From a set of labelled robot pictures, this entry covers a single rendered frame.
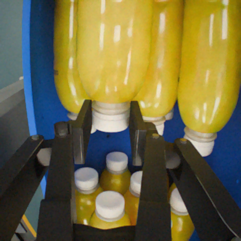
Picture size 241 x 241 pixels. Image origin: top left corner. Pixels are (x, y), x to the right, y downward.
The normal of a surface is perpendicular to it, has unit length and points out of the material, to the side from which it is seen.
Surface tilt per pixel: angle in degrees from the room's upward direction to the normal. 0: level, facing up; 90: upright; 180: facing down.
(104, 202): 90
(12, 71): 0
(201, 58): 49
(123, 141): 11
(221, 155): 76
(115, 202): 90
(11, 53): 0
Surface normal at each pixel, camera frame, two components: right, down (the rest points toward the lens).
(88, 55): -0.53, 0.31
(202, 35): -0.73, 0.23
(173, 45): 0.40, 0.36
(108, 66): -0.04, 0.51
